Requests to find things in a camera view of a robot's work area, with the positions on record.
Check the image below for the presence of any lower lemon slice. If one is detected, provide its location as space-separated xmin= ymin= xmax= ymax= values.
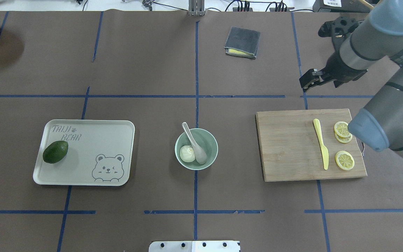
xmin=334 ymin=150 xmax=355 ymax=171

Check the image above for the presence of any yellow plastic knife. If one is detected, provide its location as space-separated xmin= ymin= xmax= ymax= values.
xmin=312 ymin=118 xmax=329 ymax=170

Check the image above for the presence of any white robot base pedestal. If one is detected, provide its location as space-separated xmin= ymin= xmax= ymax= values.
xmin=148 ymin=240 xmax=241 ymax=252

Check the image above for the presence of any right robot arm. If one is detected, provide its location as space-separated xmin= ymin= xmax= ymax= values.
xmin=299 ymin=0 xmax=403 ymax=158

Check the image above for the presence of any light green bowl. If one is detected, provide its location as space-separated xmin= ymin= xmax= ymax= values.
xmin=174 ymin=128 xmax=219 ymax=171

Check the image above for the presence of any grey folded cloth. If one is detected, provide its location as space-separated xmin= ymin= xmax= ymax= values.
xmin=224 ymin=27 xmax=261 ymax=60

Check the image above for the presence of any white steamed bun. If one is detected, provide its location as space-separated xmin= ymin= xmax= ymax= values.
xmin=179 ymin=145 xmax=196 ymax=163

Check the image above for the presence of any lemon slice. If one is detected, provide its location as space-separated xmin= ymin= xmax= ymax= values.
xmin=334 ymin=121 xmax=352 ymax=138
xmin=334 ymin=150 xmax=355 ymax=171

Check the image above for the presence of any upper lemon slice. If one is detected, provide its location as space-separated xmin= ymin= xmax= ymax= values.
xmin=334 ymin=121 xmax=352 ymax=138

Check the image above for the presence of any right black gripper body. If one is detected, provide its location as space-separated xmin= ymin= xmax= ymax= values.
xmin=323 ymin=52 xmax=368 ymax=88

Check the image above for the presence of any white ceramic spoon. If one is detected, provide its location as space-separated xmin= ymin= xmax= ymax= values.
xmin=182 ymin=122 xmax=207 ymax=165

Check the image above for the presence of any white bear print tray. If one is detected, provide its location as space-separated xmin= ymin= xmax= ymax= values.
xmin=33 ymin=119 xmax=135 ymax=186

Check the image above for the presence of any hidden lemon slice under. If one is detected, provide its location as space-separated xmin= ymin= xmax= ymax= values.
xmin=334 ymin=133 xmax=353 ymax=144

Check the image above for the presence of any bamboo cutting board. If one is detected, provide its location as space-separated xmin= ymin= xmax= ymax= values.
xmin=256 ymin=108 xmax=367 ymax=182

